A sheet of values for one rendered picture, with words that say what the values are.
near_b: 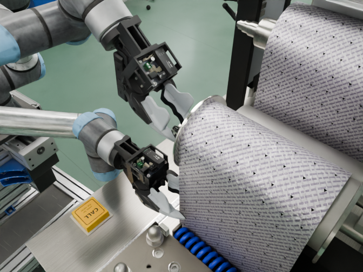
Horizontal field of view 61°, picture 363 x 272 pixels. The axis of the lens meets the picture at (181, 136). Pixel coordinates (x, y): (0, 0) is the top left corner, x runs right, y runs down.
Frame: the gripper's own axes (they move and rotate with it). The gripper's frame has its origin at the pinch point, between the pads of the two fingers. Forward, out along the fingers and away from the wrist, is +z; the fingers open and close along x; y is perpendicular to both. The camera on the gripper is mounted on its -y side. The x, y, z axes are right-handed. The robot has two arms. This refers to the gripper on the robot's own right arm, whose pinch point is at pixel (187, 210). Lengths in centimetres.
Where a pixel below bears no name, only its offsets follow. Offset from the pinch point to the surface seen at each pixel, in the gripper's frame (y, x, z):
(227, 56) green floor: -109, 210, -133
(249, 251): 3.0, -0.2, 14.6
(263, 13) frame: 25.7, 36.8, -10.5
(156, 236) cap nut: -2.6, -7.4, -1.6
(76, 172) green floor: -109, 23, -118
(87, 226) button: -16.6, -12.9, -22.0
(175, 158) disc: 15.0, -0.9, -2.1
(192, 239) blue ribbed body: -4.7, -2.3, 3.5
